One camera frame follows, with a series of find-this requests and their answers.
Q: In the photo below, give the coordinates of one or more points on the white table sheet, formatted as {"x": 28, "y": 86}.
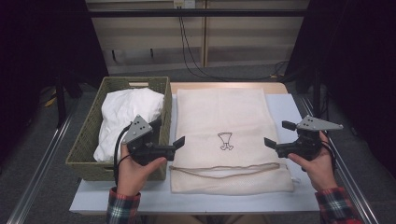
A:
{"x": 186, "y": 202}

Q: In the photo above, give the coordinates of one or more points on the white wall socket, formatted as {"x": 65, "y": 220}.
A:
{"x": 184, "y": 3}

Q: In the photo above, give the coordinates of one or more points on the black metal stand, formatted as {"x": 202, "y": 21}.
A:
{"x": 60, "y": 102}
{"x": 317, "y": 90}

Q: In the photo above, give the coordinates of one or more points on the dark curtain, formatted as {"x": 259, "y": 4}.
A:
{"x": 37, "y": 46}
{"x": 358, "y": 62}

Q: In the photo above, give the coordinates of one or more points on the green woven basket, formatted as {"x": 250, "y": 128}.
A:
{"x": 87, "y": 137}

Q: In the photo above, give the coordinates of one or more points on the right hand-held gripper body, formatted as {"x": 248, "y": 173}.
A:
{"x": 311, "y": 124}

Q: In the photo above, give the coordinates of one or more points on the black horizontal bar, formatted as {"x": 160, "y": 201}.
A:
{"x": 218, "y": 13}

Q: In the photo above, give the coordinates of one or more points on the cream mesh laundry bag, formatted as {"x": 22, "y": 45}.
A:
{"x": 224, "y": 115}

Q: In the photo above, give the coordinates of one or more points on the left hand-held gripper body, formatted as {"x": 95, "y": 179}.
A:
{"x": 137, "y": 130}

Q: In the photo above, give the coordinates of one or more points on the person's legs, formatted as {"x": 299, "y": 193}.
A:
{"x": 211, "y": 219}

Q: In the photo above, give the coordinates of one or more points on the person's left hand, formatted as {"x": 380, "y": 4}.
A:
{"x": 130, "y": 177}

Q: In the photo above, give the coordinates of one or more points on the person's right hand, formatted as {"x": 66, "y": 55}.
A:
{"x": 320, "y": 171}

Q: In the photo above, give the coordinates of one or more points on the wooden wall post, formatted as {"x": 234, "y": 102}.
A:
{"x": 204, "y": 40}

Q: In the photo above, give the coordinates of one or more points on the white garment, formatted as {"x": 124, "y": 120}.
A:
{"x": 124, "y": 109}

